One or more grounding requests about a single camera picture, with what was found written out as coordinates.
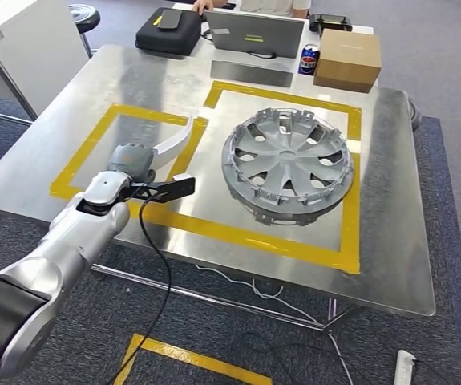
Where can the blue soda can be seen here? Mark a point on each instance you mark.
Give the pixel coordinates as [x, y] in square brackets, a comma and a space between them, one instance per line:
[308, 59]

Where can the white power strip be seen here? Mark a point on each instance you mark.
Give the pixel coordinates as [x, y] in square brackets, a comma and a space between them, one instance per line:
[404, 369]

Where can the white curved plastic part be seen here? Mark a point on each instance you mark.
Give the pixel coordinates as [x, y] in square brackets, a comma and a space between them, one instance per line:
[174, 146]

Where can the black round stool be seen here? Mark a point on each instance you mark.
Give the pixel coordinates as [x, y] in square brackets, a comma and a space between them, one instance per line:
[85, 18]

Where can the grey wheel hubcap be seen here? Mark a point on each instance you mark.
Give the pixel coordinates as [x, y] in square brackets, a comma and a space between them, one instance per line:
[286, 159]

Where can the person's right hand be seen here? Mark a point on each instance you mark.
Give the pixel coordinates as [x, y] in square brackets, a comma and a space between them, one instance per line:
[202, 6]

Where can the black handheld device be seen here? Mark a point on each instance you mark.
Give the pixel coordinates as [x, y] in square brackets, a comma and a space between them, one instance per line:
[330, 24]

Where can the grey laptop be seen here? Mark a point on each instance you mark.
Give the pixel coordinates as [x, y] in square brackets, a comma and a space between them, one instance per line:
[254, 34]

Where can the person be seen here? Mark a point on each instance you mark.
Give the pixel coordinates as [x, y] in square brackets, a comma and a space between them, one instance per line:
[270, 6]

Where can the black carry case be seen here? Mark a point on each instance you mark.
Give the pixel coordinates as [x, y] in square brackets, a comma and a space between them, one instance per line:
[165, 42]

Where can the small yellow item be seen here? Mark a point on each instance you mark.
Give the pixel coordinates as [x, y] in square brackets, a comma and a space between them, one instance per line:
[157, 20]

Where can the yellow floor tape mark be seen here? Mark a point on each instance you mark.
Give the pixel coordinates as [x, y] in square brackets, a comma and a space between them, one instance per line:
[198, 362]

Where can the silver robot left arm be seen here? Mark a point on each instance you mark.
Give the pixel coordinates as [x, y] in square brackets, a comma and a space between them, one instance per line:
[66, 250]

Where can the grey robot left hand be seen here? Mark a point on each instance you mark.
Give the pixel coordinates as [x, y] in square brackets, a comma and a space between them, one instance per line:
[131, 162]

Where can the stainless steel workbench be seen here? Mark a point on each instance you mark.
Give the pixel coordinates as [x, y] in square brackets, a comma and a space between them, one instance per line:
[390, 212]

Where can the brown cardboard box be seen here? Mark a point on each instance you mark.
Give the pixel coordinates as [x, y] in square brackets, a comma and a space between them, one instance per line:
[346, 58]

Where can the black round object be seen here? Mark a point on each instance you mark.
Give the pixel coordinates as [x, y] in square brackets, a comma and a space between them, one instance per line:
[414, 114]

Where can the black tablet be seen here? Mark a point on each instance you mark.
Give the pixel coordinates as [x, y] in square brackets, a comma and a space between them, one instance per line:
[170, 19]

